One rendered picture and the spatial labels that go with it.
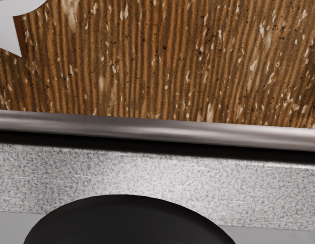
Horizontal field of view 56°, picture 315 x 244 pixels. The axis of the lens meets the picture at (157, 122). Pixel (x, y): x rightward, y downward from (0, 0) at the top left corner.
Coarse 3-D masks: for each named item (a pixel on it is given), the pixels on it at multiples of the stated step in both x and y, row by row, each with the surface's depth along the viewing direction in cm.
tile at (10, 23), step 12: (0, 0) 17; (12, 0) 17; (24, 0) 17; (36, 0) 17; (48, 0) 18; (0, 12) 18; (12, 12) 18; (24, 12) 18; (0, 24) 18; (12, 24) 18; (0, 36) 18; (12, 36) 18; (12, 48) 19; (24, 48) 19
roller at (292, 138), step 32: (0, 128) 25; (32, 128) 25; (64, 128) 24; (96, 128) 24; (128, 128) 24; (160, 128) 24; (192, 128) 24; (224, 128) 24; (256, 128) 24; (288, 128) 24
